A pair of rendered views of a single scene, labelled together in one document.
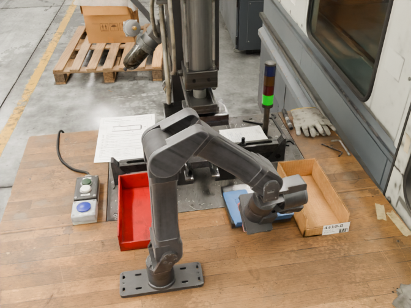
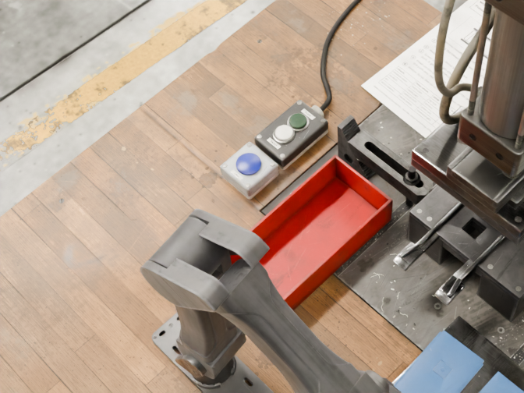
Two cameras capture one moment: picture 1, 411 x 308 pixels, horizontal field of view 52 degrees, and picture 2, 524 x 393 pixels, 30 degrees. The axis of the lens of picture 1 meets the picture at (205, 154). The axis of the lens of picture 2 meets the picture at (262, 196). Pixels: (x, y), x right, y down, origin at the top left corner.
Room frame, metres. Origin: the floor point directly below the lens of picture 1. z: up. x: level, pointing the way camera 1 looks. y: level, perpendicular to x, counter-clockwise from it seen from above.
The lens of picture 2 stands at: (0.50, -0.41, 2.23)
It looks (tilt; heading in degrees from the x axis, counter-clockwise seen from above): 59 degrees down; 62
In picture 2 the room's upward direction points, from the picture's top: 9 degrees counter-clockwise
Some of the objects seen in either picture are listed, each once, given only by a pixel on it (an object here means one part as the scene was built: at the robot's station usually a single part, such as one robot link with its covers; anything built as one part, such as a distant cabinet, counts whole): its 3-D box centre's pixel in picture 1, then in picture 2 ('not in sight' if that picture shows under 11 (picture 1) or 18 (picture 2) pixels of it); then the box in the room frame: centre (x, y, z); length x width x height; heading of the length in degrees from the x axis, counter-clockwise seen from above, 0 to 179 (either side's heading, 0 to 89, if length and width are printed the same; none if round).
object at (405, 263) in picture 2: (188, 172); (416, 249); (0.98, 0.05, 0.98); 0.07 x 0.02 x 0.01; 8
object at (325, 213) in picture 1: (311, 195); not in sight; (0.91, -0.30, 0.93); 0.25 x 0.13 x 0.08; 8
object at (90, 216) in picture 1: (85, 214); (250, 174); (0.88, 0.35, 0.90); 0.07 x 0.07 x 0.06; 8
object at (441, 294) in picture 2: (213, 168); (458, 282); (0.99, -0.02, 0.98); 0.07 x 0.02 x 0.01; 8
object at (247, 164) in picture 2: (84, 208); (249, 165); (0.88, 0.35, 0.93); 0.04 x 0.04 x 0.02
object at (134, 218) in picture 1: (140, 208); (306, 238); (0.88, 0.19, 0.93); 0.25 x 0.12 x 0.06; 8
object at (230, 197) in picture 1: (241, 205); (430, 381); (0.87, -0.10, 0.93); 0.15 x 0.07 x 0.03; 12
